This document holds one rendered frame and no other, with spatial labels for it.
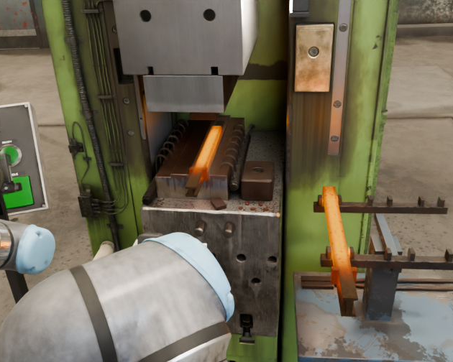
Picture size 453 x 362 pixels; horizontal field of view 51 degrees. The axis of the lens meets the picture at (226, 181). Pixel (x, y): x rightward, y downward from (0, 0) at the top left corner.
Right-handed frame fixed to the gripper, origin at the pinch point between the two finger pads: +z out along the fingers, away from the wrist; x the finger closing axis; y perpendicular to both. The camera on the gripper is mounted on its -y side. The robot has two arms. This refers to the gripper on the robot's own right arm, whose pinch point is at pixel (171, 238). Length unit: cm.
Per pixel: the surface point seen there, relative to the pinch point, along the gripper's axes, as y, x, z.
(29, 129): -14, -42, 24
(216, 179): 2.1, 4.5, 30.6
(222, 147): 0.8, 3.6, 48.1
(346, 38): -32, 37, 45
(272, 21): -30, 16, 79
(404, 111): 100, 120, 345
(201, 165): -0.8, 0.3, 32.8
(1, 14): 51, -402, 582
